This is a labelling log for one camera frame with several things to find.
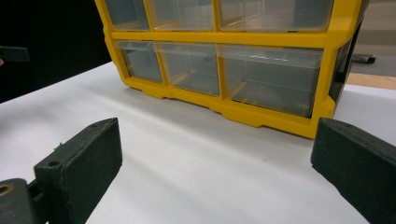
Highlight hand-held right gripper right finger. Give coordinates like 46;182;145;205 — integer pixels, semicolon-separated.
310;117;396;224

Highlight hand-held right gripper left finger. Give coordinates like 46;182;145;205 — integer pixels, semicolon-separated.
33;117;123;224

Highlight yellow black organizer cabinet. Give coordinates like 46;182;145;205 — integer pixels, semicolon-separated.
93;0;372;140

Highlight black curtain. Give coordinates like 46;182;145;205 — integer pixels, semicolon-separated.
0;0;112;104

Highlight black stand foot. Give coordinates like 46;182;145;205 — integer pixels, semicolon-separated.
351;53;377;65

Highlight rows of clear plastic drawers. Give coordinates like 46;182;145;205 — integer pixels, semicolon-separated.
104;0;334;119

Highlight beige wooden cabinet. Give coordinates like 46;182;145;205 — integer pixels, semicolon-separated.
354;0;396;58

